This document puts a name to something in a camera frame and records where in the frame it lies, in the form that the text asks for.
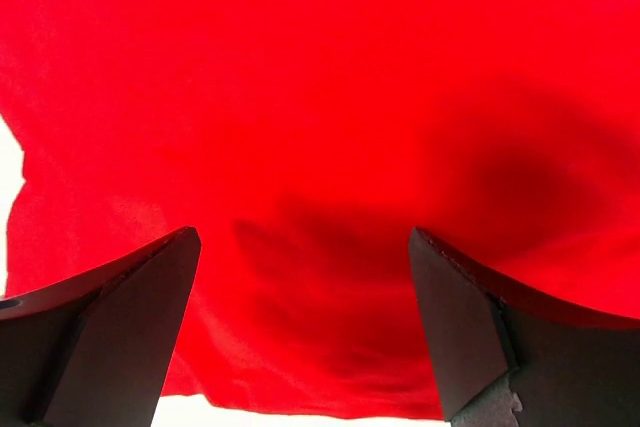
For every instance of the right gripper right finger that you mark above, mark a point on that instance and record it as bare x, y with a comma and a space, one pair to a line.
506, 354

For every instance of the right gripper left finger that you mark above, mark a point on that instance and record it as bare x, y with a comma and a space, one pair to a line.
94, 349

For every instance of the red t shirt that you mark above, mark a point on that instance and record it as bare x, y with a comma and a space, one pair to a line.
304, 140

